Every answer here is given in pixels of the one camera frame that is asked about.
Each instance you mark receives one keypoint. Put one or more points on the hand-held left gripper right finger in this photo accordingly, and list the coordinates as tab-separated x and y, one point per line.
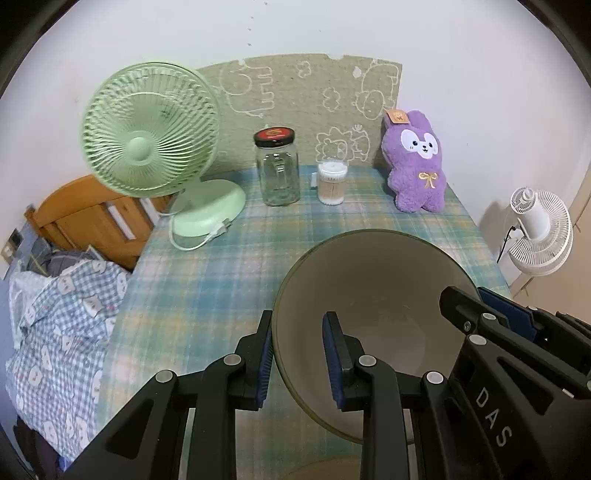
333	364

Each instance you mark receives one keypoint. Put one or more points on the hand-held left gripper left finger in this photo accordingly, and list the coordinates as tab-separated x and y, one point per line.
264	364

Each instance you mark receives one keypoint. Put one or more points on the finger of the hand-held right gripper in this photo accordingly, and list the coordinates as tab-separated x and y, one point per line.
508	307
466	309

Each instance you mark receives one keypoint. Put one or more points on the large grey-green bowl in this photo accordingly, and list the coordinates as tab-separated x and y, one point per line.
383	286

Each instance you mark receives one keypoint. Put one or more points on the white standing fan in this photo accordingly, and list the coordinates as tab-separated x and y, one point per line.
535	221

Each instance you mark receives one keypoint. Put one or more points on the plaid tablecloth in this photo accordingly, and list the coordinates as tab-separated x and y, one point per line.
207	286

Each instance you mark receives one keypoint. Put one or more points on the purple plush toy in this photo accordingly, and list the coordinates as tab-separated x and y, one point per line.
415	184

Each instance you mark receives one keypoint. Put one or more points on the clear cotton swab container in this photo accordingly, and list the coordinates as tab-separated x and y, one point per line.
331	184

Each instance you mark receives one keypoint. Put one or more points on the small white block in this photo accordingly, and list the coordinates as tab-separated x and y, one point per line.
314	180

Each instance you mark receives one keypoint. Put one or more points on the glass jar with red lid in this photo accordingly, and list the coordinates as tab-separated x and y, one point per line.
277	175

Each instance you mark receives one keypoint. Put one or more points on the blue checked bear-print blanket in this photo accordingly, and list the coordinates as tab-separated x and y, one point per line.
60	332

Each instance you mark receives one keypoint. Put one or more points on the grey cloth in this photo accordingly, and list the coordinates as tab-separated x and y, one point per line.
60	263

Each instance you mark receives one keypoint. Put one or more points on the wooden headboard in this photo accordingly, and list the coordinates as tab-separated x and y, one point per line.
83	217

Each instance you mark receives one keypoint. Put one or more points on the dark cloth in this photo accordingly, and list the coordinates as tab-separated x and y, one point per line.
34	447

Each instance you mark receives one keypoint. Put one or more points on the green desk fan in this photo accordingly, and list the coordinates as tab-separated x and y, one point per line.
138	147

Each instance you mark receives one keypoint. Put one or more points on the green cartoon wall mat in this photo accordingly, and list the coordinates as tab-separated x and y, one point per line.
295	92

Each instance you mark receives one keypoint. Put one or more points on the wall socket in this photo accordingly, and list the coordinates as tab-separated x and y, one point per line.
14	240

